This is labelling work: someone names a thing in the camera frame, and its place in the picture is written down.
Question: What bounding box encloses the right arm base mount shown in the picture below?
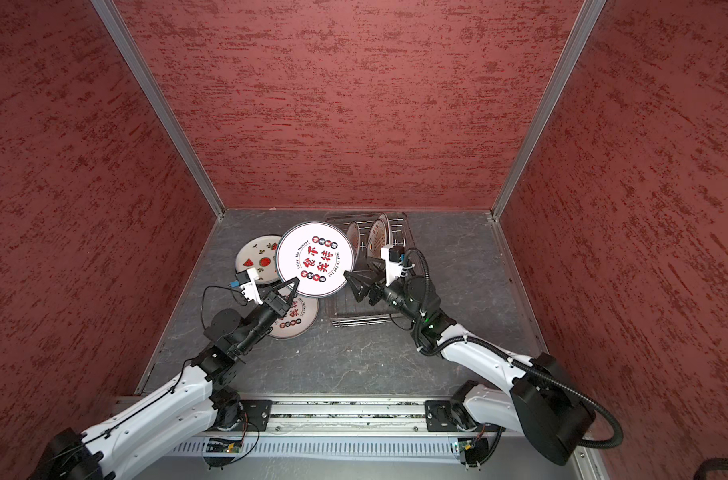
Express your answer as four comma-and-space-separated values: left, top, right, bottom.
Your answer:
425, 400, 509, 433

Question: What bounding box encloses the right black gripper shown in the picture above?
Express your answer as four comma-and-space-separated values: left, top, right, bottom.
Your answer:
345, 257, 424, 325

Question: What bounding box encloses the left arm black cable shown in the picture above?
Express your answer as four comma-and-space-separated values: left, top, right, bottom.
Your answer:
38, 284, 251, 475

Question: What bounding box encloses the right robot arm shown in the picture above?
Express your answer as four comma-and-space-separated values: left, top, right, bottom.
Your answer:
344, 272, 596, 465

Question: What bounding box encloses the left corner aluminium profile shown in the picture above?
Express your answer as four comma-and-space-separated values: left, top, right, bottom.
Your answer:
91, 0, 227, 221

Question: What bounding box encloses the black hose bottom right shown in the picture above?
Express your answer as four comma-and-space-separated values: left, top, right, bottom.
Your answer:
691, 457, 728, 480

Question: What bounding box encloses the white slotted cable duct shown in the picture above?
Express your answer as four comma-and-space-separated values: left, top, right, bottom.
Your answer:
167, 436, 460, 463

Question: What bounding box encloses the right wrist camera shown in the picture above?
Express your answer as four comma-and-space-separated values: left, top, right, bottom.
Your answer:
380, 244, 405, 286

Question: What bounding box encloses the aluminium front rail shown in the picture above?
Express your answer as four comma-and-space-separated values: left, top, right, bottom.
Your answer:
243, 394, 457, 436

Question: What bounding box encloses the small sunburst plate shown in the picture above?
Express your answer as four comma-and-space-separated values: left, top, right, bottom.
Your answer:
346, 221, 361, 257

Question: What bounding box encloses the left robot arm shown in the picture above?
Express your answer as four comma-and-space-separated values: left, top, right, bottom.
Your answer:
32, 277, 300, 479

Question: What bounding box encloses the sunburst green rim plate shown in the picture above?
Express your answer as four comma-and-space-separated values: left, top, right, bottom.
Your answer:
367, 215, 389, 259

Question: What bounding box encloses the corner aluminium profile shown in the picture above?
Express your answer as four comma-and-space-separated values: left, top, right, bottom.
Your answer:
91, 0, 227, 221
491, 0, 606, 222

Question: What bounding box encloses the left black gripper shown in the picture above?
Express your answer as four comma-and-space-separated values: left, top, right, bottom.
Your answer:
236, 276, 300, 354

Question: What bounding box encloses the right corner aluminium profile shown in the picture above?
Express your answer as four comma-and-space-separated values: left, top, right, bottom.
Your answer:
491, 0, 606, 222

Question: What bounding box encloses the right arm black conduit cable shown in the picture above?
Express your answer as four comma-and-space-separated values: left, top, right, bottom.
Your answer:
399, 247, 624, 469

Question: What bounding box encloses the metal wire dish rack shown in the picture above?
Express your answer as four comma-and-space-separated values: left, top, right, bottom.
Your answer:
323, 211, 431, 329

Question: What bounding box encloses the watermelon pattern plate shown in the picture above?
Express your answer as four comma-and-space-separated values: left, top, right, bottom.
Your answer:
235, 235, 285, 286

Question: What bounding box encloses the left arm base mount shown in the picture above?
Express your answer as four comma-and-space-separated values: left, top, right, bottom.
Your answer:
214, 399, 274, 432

